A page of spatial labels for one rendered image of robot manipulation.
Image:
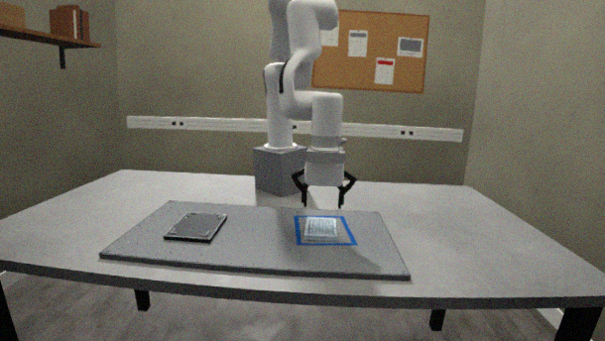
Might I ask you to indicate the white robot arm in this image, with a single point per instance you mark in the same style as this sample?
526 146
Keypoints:
304 19

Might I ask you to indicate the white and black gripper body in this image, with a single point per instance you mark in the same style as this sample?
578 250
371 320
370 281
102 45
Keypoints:
323 174

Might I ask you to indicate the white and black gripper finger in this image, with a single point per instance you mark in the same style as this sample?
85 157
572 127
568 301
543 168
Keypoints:
344 189
302 187

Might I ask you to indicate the blue tape outline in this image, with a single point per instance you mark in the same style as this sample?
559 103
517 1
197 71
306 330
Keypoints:
299 239

